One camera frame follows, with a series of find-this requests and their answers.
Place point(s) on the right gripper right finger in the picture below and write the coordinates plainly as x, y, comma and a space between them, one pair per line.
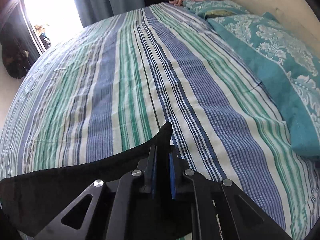
219, 210

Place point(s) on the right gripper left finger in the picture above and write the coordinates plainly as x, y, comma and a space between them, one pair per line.
101, 211

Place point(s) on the black pants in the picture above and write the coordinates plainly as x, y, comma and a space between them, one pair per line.
31, 201

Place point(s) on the striped bed sheet mattress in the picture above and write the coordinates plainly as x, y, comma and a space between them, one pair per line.
112, 87

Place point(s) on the teal floral pillow near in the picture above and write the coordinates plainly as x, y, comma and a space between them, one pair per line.
287, 68

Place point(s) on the teal floral pillow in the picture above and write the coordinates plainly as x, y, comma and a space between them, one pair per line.
212, 9
287, 68

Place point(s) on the dark clothes on rack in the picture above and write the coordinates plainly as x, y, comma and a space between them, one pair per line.
15, 58

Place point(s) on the teal floral pillow far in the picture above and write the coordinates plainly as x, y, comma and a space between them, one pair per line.
212, 9

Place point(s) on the blue striped curtain left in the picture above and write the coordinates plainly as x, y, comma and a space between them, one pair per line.
19, 25

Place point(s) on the cream padded headboard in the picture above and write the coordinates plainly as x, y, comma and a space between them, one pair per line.
295, 15

